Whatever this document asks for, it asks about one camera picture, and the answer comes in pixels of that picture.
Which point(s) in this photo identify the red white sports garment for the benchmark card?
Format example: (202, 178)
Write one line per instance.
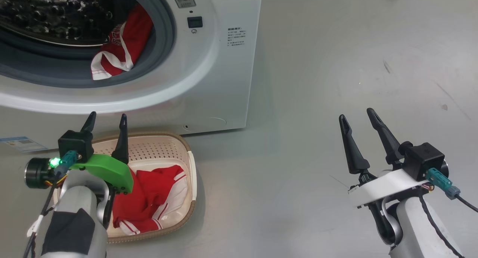
(129, 45)
(149, 198)

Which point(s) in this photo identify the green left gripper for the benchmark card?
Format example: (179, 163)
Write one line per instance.
(108, 170)

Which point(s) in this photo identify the white washing machine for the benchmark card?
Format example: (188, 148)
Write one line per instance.
(224, 64)

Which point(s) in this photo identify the cream perforated laundry basket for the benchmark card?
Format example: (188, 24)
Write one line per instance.
(157, 148)

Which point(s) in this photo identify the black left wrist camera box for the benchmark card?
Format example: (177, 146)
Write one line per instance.
(76, 144)

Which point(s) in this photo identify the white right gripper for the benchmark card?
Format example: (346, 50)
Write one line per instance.
(388, 185)

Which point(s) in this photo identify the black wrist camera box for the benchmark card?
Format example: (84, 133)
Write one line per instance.
(424, 159)
(76, 144)

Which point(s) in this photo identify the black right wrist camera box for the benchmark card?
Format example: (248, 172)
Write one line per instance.
(424, 159)

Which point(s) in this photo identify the blue white energy label sticker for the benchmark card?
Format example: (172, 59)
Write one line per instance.
(20, 143)

